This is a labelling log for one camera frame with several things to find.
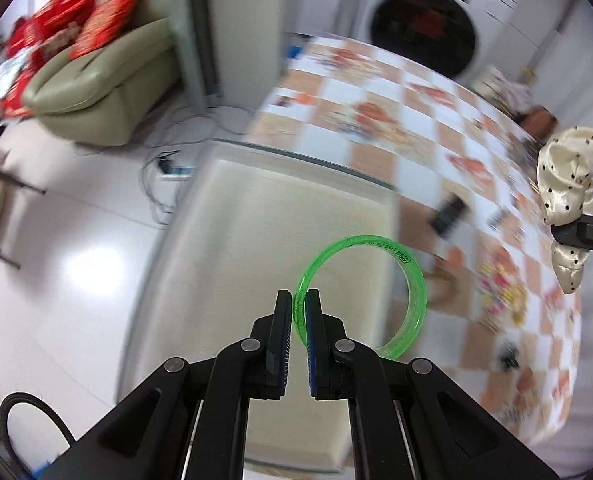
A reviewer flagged checkered orange tablecloth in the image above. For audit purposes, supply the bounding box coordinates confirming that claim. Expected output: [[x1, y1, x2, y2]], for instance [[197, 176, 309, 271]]
[[248, 38, 581, 444]]

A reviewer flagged white power strip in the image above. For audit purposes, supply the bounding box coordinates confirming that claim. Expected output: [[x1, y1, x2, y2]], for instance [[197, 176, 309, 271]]
[[156, 157, 194, 181]]

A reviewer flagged red patterned cushion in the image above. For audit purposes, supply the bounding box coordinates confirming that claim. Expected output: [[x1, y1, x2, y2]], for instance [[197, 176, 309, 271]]
[[70, 0, 140, 60]]

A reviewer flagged green leather sofa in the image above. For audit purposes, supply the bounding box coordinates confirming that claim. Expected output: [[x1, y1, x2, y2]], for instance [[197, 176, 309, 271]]
[[22, 0, 180, 148]]

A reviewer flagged white washing machine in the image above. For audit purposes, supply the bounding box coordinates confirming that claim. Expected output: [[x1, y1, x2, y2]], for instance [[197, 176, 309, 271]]
[[353, 0, 520, 86]]

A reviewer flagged cream polka dot scrunchie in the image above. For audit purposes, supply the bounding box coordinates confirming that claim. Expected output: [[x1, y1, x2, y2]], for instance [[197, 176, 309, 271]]
[[536, 127, 593, 295]]

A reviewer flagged green translucent bangle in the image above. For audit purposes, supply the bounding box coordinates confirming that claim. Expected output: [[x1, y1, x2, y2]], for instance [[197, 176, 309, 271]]
[[292, 234, 428, 361]]

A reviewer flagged beige felt-lined tray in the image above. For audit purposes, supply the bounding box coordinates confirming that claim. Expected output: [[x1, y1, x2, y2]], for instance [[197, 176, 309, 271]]
[[118, 143, 398, 474]]

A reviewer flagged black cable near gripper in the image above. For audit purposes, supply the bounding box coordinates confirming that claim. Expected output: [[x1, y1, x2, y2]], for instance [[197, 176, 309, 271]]
[[0, 391, 78, 476]]

